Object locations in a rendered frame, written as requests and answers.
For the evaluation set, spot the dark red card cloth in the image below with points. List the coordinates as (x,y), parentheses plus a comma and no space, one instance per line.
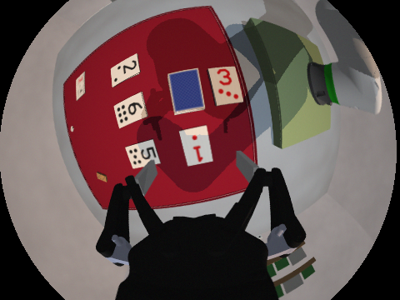
(245,92)
(167,44)

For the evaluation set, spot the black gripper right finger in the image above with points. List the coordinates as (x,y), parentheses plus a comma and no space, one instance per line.
(286,233)

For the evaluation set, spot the brown domino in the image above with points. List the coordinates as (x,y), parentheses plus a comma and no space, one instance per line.
(102,177)

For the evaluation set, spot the red playing card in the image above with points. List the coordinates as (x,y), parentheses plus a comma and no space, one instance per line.
(225,85)

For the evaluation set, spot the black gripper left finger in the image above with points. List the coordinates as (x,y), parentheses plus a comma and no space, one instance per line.
(114,242)

